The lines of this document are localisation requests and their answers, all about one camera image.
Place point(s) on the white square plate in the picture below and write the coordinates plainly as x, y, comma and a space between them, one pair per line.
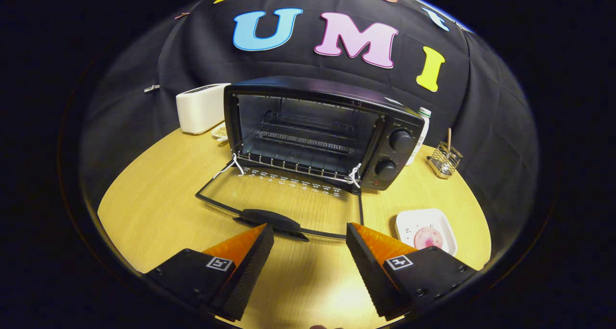
414, 221

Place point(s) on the white bread toaster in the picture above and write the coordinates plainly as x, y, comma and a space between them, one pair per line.
197, 110

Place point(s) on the silver clip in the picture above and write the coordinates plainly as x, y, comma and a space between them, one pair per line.
151, 88

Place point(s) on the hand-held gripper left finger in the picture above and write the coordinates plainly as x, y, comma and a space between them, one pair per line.
250, 271

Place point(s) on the red clip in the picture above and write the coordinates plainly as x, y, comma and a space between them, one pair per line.
182, 16

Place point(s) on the black backdrop cloth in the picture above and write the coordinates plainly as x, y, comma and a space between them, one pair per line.
144, 55

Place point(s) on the wooden stick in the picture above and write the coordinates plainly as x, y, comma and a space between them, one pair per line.
449, 139

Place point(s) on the small dish of nuts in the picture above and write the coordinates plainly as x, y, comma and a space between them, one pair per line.
220, 132

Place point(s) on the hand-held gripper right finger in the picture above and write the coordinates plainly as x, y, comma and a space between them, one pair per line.
373, 273

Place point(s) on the pink round ham slice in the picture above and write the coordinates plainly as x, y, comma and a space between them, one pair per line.
428, 237

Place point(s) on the black toaster oven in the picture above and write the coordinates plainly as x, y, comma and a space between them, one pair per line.
313, 86

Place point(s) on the white plastic bottle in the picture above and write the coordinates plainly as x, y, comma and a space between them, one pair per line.
423, 127

